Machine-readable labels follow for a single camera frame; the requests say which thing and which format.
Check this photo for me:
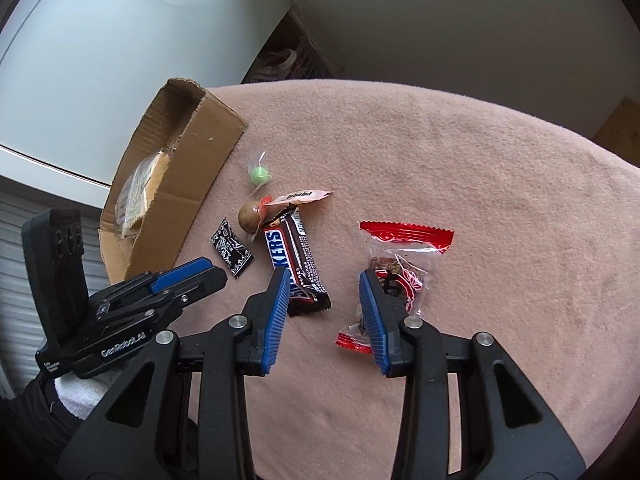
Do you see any person's left hand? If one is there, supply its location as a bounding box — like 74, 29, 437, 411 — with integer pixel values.
54, 366, 118, 420

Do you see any white ribbed panel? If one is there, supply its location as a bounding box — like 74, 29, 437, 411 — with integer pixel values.
0, 190, 108, 396

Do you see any wooden stool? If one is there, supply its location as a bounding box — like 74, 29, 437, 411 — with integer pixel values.
592, 97, 640, 168

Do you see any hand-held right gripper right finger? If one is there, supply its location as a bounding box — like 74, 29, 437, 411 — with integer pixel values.
358, 268, 586, 480

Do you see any beige snack packet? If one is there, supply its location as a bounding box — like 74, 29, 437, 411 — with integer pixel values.
115, 152, 171, 241

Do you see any pink plastic basket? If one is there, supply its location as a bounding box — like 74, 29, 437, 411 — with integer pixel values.
245, 10, 346, 83

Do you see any green candy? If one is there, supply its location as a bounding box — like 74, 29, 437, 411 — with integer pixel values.
247, 149, 275, 196

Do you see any pink tablecloth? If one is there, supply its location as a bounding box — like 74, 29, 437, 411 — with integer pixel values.
172, 79, 640, 480

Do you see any red clear snack packet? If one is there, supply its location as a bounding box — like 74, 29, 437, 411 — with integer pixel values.
335, 220, 456, 356

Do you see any brown chocolate bar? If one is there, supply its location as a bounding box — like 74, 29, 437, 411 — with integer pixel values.
261, 207, 332, 318

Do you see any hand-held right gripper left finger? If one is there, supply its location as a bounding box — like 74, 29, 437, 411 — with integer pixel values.
57, 266, 292, 480

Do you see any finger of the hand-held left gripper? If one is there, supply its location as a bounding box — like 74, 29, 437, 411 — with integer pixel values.
102, 256, 215, 297
150, 266, 228, 312

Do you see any cardboard box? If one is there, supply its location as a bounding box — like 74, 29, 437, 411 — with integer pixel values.
98, 77, 249, 283

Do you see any black patterned candy packet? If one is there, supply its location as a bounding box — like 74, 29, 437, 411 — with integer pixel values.
210, 217, 254, 278

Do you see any person's left forearm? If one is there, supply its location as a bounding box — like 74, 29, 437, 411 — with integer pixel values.
0, 372, 86, 480

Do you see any brown ball candy wrapper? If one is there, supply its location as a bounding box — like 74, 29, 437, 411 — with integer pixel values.
260, 188, 335, 218

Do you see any brown round chocolate ball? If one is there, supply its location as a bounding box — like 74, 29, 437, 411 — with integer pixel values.
238, 201, 263, 233

